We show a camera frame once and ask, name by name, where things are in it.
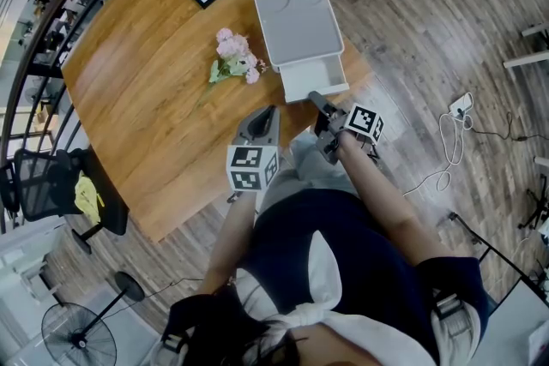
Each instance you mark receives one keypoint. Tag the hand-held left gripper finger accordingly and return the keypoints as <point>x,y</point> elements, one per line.
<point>275,135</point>
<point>245,133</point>

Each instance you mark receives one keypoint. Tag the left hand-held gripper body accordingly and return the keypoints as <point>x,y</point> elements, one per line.
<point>246,158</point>

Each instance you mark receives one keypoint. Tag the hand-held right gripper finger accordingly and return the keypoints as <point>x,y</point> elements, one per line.
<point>323,105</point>

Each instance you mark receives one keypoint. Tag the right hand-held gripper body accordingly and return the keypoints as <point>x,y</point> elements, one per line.
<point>362,120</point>

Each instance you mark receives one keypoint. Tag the white plastic storage bin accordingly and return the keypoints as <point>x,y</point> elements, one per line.
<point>309,77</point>

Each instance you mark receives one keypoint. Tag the grey drawer box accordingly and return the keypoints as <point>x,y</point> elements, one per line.
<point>300,25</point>

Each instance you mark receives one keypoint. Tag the person's right forearm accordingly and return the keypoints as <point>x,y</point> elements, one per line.
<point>373,184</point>

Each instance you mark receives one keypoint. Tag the person's left forearm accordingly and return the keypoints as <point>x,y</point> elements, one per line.
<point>233,235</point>

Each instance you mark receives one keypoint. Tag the person's grey trousers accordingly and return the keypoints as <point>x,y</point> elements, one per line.
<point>313,175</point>

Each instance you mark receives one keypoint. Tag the pink artificial flower bouquet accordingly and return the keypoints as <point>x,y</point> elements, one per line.
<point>233,55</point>

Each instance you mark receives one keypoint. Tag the white power strip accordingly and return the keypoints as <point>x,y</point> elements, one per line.
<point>461,105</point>

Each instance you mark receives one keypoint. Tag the person's navy shirt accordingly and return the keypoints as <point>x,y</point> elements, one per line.
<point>364,270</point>

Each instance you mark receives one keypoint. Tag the person's white tied garment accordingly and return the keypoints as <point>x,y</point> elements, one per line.
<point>319,304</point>

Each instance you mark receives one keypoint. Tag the yellow cloth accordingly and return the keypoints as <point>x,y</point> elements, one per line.
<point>88,197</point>

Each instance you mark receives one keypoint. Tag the black metal stand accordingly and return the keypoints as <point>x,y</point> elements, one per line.
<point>489,248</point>

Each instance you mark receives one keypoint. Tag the black jacket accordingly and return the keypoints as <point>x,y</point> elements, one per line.
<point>64,180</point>

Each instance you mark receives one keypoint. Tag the black tripod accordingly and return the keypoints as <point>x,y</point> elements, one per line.
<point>535,210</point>

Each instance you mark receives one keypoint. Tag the black mesh office chair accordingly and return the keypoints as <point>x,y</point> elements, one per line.
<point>34,184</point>

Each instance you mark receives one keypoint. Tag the black metal railing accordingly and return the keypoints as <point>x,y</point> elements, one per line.
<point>9,115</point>

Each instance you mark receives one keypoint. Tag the white table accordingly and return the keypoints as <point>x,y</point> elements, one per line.
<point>514,325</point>

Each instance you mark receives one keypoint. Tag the white desk frame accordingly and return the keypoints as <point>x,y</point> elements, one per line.
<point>525,61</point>

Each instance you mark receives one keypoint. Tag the black pedestal fan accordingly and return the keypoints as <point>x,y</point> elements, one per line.
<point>79,340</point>

